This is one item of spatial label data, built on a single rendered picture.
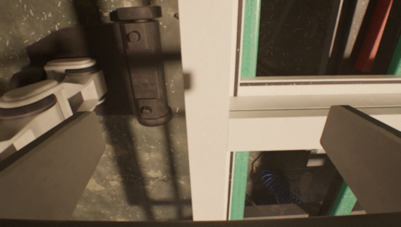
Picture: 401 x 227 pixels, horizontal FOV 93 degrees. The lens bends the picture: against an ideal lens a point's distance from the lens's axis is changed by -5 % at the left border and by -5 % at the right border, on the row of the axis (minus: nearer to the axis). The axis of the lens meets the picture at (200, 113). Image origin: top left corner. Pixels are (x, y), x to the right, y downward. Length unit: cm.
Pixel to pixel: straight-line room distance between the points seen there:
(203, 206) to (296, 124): 16
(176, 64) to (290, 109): 96
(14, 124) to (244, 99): 54
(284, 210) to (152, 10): 86
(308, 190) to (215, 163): 173
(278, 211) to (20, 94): 70
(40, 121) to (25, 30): 88
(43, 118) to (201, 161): 50
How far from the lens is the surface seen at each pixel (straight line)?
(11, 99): 68
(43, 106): 66
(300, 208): 57
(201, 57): 18
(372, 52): 64
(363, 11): 65
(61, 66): 98
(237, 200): 40
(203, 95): 19
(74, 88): 76
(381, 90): 34
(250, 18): 25
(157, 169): 157
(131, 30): 95
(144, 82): 101
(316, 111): 24
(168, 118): 112
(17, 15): 146
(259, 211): 54
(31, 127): 62
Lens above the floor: 111
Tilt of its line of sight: 62 degrees down
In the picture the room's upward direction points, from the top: 180 degrees clockwise
